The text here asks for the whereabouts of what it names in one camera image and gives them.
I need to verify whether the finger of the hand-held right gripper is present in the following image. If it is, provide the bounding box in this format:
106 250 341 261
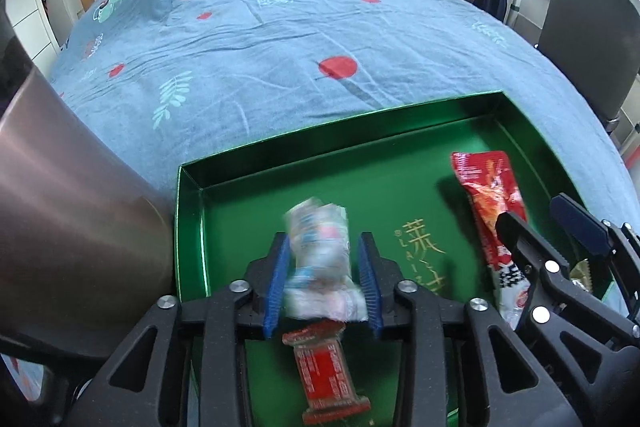
549 193 640 288
495 211 628 350

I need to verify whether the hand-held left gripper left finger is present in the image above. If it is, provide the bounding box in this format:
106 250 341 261
65 231 292 427

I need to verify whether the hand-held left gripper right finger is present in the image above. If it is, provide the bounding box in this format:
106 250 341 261
357 232 566 427

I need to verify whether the long red white snack packet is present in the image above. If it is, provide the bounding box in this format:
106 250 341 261
450 150 533 330

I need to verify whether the small beige snack packet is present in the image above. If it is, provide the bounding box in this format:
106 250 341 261
570 257 593 293

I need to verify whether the clear candy packet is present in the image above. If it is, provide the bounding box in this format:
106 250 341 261
282 197 371 323

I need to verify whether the small red candy packet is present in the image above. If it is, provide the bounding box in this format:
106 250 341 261
281 319 372 425

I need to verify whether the green shallow box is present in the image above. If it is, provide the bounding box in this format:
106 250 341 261
172 91 631 427

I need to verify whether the dark grey chair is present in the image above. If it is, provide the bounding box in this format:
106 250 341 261
537 0 640 132

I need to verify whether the black and steel electric kettle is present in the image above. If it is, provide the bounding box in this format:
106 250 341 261
0 32 178 358

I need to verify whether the white wardrobe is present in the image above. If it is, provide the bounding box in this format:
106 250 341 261
5 0 61 78

